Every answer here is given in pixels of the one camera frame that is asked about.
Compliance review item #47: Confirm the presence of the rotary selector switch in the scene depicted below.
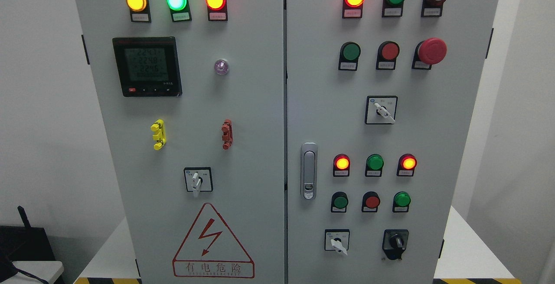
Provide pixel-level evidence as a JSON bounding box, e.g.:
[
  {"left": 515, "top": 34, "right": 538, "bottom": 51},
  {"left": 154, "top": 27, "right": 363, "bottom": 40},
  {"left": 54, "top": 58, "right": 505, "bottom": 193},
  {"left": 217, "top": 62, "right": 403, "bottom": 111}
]
[{"left": 183, "top": 167, "right": 213, "bottom": 197}]

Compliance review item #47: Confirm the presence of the red lit indicator lower right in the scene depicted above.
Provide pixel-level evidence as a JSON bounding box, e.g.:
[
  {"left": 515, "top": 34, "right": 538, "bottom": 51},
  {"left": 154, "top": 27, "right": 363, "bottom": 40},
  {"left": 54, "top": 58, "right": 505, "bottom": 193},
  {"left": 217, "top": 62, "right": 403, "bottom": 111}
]
[{"left": 396, "top": 153, "right": 418, "bottom": 177}]

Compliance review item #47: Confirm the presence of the green push button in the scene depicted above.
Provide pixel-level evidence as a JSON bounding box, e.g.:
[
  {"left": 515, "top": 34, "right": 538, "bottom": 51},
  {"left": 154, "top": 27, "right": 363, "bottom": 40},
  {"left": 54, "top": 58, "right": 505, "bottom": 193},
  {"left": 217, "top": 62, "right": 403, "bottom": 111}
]
[
  {"left": 338, "top": 42, "right": 361, "bottom": 71},
  {"left": 330, "top": 191, "right": 349, "bottom": 213},
  {"left": 392, "top": 191, "right": 411, "bottom": 213}
]

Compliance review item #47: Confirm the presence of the red emergency stop button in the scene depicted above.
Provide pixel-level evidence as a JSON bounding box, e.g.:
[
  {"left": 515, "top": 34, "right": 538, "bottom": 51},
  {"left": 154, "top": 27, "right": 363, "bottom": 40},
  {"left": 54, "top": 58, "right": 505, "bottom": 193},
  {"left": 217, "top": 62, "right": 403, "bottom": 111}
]
[{"left": 411, "top": 37, "right": 447, "bottom": 70}]

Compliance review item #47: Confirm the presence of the green push button lower left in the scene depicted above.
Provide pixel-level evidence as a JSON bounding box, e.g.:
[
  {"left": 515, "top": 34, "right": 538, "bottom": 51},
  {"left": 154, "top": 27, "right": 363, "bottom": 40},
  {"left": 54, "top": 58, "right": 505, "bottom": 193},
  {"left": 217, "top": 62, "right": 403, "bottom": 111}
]
[{"left": 330, "top": 191, "right": 349, "bottom": 213}]

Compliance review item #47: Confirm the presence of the red push button upper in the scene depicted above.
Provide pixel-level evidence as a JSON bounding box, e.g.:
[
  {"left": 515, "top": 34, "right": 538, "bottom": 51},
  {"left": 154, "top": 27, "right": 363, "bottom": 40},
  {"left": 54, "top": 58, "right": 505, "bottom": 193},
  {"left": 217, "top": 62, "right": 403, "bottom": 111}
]
[{"left": 376, "top": 41, "right": 400, "bottom": 70}]

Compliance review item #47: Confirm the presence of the red terminal connector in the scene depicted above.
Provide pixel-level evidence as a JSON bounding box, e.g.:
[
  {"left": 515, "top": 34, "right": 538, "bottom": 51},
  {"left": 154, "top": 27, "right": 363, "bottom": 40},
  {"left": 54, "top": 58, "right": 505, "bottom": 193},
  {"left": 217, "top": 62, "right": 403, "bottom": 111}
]
[{"left": 221, "top": 118, "right": 233, "bottom": 151}]

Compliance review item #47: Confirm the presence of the white table at left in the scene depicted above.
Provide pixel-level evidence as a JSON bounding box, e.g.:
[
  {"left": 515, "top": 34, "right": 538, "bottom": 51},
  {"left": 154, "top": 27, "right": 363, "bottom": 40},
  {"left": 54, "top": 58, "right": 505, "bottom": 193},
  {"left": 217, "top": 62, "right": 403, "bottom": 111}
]
[{"left": 1, "top": 261, "right": 65, "bottom": 284}]

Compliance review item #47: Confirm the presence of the lower white selector switch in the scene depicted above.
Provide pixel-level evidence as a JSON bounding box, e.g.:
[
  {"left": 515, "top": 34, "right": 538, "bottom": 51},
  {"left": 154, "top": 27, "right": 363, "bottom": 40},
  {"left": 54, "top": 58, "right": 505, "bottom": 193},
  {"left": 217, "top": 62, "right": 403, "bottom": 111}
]
[{"left": 324, "top": 229, "right": 349, "bottom": 256}]

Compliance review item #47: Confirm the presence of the green push button upper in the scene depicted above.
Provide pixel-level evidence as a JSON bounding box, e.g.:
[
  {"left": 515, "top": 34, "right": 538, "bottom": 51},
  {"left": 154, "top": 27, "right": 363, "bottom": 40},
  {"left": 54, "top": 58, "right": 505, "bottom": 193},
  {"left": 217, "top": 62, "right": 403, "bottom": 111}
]
[{"left": 338, "top": 42, "right": 361, "bottom": 71}]

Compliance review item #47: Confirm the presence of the small purple indicator lamp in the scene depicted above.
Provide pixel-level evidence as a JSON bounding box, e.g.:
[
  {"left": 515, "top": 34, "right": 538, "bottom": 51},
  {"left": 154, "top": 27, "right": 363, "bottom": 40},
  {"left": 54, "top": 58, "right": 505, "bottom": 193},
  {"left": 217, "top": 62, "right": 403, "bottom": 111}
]
[{"left": 214, "top": 59, "right": 230, "bottom": 76}]

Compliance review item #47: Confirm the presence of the black digital power meter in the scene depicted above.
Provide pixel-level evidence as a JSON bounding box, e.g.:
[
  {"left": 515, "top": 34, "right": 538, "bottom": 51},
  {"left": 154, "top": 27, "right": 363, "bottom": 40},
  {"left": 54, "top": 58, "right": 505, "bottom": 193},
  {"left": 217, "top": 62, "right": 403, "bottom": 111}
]
[{"left": 112, "top": 36, "right": 182, "bottom": 98}]

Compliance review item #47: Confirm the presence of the black knob selector switch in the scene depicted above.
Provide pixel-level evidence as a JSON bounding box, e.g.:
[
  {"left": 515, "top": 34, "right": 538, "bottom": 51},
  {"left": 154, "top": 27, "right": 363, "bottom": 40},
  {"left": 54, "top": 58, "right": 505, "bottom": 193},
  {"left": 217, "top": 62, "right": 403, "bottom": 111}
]
[{"left": 382, "top": 229, "right": 410, "bottom": 261}]

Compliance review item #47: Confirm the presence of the red push button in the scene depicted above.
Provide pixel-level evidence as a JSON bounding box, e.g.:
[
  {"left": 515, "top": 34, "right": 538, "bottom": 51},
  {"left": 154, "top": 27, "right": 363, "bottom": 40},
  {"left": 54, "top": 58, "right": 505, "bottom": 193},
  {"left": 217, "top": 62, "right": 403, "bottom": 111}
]
[
  {"left": 376, "top": 41, "right": 400, "bottom": 70},
  {"left": 361, "top": 191, "right": 381, "bottom": 213}
]

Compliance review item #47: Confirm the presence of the grey cabinet door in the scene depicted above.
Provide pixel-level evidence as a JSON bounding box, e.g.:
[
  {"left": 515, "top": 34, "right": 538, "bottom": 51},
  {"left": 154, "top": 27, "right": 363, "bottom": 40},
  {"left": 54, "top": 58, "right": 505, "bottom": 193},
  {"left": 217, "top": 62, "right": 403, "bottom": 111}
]
[
  {"left": 76, "top": 0, "right": 285, "bottom": 284},
  {"left": 286, "top": 0, "right": 498, "bottom": 284}
]

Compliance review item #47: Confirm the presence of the grey right cabinet door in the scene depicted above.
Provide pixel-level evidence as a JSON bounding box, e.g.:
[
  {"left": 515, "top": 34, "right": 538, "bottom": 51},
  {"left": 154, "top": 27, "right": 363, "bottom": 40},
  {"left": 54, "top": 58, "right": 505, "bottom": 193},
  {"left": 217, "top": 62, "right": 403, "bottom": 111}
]
[{"left": 286, "top": 0, "right": 498, "bottom": 284}]

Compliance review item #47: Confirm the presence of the red lit indicator light left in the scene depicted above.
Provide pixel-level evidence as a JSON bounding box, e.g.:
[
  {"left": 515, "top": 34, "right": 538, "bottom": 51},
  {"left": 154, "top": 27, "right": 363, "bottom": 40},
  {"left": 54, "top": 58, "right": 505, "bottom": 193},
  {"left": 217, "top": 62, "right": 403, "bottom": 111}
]
[{"left": 206, "top": 0, "right": 228, "bottom": 21}]

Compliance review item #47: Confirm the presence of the red lit indicator top right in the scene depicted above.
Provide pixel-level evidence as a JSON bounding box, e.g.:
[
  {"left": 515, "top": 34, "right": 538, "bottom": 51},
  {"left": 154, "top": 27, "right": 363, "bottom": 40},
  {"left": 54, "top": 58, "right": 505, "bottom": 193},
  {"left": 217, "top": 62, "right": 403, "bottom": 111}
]
[{"left": 342, "top": 0, "right": 365, "bottom": 19}]

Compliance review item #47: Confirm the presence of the dark red buzzer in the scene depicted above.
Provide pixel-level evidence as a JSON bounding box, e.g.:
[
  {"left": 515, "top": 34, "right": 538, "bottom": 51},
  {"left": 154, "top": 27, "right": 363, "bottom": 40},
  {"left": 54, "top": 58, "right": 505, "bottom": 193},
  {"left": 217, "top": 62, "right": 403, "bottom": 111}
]
[{"left": 421, "top": 0, "right": 446, "bottom": 17}]

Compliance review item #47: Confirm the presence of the red push button lower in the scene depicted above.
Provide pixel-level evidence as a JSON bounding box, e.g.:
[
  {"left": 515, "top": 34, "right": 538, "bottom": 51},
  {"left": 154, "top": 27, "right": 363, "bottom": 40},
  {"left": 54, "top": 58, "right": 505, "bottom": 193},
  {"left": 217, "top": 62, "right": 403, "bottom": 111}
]
[{"left": 361, "top": 191, "right": 381, "bottom": 213}]

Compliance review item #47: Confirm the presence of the green indicator top right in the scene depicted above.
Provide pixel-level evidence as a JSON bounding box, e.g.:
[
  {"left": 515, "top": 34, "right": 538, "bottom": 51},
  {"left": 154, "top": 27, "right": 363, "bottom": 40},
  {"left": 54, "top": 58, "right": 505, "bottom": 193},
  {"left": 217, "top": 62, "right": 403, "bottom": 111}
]
[{"left": 381, "top": 0, "right": 405, "bottom": 18}]

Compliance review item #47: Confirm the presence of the silver door handle lock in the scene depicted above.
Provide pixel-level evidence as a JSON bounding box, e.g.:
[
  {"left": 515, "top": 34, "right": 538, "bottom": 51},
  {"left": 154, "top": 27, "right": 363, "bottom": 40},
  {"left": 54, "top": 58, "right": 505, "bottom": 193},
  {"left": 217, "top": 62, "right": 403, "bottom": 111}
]
[{"left": 300, "top": 142, "right": 318, "bottom": 200}]

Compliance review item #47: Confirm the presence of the yellow terminal connector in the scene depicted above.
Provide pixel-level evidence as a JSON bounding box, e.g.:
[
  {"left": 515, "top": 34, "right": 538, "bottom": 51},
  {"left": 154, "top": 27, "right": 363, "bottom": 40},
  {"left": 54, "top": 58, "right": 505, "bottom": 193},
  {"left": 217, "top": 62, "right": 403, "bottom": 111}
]
[{"left": 150, "top": 119, "right": 167, "bottom": 151}]

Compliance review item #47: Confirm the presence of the grey left cabinet door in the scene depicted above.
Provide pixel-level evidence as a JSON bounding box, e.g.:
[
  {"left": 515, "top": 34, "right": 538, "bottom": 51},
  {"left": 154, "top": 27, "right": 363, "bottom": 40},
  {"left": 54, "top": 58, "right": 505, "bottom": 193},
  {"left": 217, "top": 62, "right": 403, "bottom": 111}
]
[{"left": 76, "top": 0, "right": 285, "bottom": 284}]

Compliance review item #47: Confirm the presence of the red lit indicator lower left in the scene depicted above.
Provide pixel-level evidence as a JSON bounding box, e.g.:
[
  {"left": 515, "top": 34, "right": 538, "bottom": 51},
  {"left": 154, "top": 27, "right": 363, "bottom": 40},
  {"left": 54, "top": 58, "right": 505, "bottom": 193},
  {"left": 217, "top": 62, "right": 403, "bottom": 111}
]
[{"left": 333, "top": 153, "right": 350, "bottom": 177}]

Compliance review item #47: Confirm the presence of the green indicator lower middle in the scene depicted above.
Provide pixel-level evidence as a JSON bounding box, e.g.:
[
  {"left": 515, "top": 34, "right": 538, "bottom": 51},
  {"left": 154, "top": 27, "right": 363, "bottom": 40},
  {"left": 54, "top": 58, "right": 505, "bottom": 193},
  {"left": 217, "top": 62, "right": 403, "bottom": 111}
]
[{"left": 365, "top": 153, "right": 384, "bottom": 177}]

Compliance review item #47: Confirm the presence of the green push button lower right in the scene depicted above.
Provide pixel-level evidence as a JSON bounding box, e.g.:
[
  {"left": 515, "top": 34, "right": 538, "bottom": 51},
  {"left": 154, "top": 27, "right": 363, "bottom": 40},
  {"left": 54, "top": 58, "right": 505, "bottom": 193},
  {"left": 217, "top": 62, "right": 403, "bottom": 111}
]
[{"left": 392, "top": 191, "right": 411, "bottom": 213}]

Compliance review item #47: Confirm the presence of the yellow indicator light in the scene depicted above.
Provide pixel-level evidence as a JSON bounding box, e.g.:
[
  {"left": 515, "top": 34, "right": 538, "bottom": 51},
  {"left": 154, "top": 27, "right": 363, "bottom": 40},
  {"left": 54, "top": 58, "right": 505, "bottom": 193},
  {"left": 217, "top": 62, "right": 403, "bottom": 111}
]
[{"left": 126, "top": 0, "right": 151, "bottom": 23}]

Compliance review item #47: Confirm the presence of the green lit indicator light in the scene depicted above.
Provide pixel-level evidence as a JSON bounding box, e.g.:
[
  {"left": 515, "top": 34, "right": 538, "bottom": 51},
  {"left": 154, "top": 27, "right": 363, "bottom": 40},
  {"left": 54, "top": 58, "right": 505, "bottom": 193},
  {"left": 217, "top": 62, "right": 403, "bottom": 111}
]
[{"left": 166, "top": 0, "right": 192, "bottom": 23}]

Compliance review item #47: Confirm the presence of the red electric hazard sticker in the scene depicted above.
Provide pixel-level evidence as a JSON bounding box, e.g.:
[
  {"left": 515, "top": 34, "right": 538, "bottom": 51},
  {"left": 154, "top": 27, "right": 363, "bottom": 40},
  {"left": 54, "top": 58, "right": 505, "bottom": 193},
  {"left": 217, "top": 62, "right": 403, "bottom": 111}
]
[{"left": 172, "top": 203, "right": 255, "bottom": 279}]

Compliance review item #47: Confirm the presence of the black box with antenna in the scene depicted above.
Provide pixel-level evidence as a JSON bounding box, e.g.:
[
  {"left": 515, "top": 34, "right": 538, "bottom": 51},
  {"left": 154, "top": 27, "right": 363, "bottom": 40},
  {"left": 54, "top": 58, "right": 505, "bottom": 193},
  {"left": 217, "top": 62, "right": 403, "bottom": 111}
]
[{"left": 0, "top": 206, "right": 55, "bottom": 284}]

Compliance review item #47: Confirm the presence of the upper right selector switch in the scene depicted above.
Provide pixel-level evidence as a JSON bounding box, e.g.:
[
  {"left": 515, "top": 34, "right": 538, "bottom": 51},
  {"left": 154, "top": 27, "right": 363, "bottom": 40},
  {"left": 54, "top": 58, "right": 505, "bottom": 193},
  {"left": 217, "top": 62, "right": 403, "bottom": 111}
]
[{"left": 365, "top": 95, "right": 398, "bottom": 125}]

